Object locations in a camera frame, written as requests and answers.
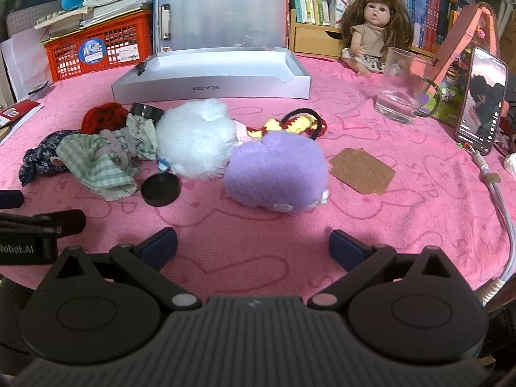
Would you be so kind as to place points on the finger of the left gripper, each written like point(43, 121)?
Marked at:
point(60, 224)
point(11, 199)

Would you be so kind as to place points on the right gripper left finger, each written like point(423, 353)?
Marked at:
point(140, 266)

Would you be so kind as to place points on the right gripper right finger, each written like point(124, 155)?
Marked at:
point(365, 265)

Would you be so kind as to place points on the navy floral scrunchie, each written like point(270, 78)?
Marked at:
point(43, 160)

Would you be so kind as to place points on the green checked scrunchie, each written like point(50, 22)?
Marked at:
point(108, 162)

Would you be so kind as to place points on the black round puck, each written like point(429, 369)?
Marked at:
point(160, 189)
point(146, 111)

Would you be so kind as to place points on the red knitted scrunchie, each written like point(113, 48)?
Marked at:
point(111, 116)

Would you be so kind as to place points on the purple fluffy scrunchie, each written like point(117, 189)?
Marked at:
point(282, 172)

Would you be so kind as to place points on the white fluffy scrunchie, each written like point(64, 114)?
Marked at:
point(195, 140)

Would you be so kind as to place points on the red packet at table edge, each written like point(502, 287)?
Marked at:
point(16, 112)

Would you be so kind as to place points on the brown cardboard pieces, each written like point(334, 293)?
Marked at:
point(361, 171)

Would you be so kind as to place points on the pink bunny towel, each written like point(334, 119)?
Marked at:
point(263, 227)

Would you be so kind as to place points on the clear glass mug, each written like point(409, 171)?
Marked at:
point(406, 89)

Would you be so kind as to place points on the smartphone with lit screen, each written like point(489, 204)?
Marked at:
point(483, 99)

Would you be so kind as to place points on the red plastic crate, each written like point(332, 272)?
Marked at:
point(125, 40)

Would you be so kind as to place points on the white shallow cardboard box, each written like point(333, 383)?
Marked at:
point(236, 72)

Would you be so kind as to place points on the wooden drawer shelf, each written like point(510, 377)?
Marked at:
point(314, 40)

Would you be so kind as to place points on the stack of books on crate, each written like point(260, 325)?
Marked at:
point(91, 13)

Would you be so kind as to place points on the brown haired baby doll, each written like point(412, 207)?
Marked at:
point(369, 28)

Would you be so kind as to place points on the pink phone stand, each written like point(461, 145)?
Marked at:
point(476, 25)

